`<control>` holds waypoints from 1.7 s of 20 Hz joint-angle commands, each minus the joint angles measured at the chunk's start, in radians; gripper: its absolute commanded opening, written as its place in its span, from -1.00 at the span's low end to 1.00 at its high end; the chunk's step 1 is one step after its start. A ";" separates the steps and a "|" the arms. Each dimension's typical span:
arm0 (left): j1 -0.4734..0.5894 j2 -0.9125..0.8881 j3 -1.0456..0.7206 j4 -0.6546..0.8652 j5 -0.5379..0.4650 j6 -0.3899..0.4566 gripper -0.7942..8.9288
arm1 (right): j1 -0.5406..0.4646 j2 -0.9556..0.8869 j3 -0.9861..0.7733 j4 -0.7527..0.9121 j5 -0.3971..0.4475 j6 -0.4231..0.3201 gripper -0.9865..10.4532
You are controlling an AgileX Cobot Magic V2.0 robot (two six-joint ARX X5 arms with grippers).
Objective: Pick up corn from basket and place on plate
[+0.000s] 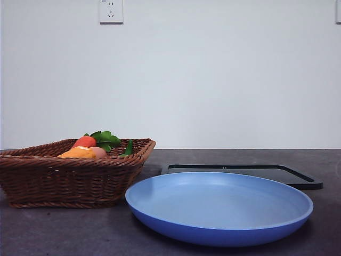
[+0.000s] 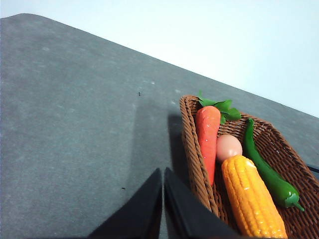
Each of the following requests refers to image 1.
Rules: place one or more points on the blue round plate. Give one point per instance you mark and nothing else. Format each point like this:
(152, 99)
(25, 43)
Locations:
(218, 208)

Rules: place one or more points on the yellow corn cob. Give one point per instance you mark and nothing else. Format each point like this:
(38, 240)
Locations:
(78, 152)

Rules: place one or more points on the brown wicker basket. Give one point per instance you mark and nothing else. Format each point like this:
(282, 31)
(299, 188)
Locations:
(66, 184)

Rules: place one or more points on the green chili pepper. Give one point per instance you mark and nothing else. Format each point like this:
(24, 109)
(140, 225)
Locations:
(129, 148)

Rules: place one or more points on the black rectangular tray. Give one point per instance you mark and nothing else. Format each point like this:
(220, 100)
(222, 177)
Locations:
(293, 176)

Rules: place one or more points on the white wall socket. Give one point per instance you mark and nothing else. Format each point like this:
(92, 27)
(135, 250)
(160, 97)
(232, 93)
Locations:
(111, 12)

